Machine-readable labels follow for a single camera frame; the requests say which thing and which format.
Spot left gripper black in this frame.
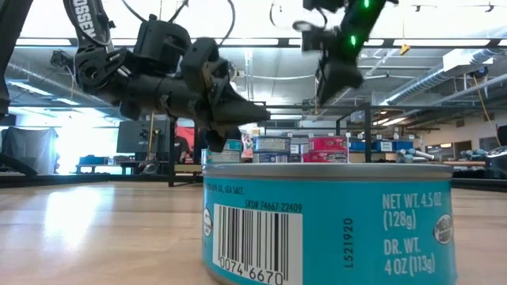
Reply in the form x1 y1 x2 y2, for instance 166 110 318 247
180 36 272 154

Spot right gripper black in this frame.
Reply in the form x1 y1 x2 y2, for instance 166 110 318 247
314 58 365 107

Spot wooden shelf board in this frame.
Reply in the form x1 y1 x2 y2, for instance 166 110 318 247
173 163 204 174

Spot red fabric panel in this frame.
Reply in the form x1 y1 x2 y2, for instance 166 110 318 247
175 126 196 154

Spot person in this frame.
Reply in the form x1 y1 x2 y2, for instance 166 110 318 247
173 134 192 165

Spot blue storage bins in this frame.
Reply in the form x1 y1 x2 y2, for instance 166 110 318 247
349 139 415 154

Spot dark monitor screen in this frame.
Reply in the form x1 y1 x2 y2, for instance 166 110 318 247
116 120 171 155

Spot white ceiling unit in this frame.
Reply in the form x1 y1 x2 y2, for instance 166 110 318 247
442 48 494 73

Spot blue box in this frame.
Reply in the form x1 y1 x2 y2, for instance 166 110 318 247
78 154 110 167

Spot black chair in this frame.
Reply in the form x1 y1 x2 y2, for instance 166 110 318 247
486 125 507 173

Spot grey cloth cover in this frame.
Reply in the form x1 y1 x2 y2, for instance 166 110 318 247
1 126 61 175

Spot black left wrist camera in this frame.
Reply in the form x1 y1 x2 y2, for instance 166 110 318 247
215 59 240 93

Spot yellow hanging strap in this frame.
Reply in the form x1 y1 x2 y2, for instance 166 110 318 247
147 112 156 160

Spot silver ventilation duct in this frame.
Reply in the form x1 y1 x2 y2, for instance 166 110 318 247
379 48 505 106

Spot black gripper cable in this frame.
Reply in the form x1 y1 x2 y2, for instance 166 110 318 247
120 0 238 48

